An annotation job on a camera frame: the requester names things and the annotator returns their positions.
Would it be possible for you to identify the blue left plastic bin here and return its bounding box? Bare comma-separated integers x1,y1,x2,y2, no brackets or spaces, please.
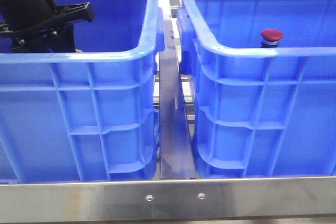
1,0,164,184

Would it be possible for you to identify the blue right plastic bin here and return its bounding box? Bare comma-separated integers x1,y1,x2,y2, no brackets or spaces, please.
178,0,335,178

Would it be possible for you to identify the blue plastic bin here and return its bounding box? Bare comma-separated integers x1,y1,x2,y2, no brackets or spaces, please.
1,0,164,184
178,0,335,178

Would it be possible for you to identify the steel centre divider bar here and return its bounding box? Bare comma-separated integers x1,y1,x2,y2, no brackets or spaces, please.
159,7,196,179

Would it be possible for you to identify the steel front shelf rail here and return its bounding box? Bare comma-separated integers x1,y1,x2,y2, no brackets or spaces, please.
1,176,335,223

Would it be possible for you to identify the red mushroom push button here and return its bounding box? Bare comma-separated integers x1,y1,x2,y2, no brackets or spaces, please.
260,29,284,48

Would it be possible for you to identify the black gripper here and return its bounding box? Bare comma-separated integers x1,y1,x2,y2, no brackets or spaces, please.
1,0,95,53

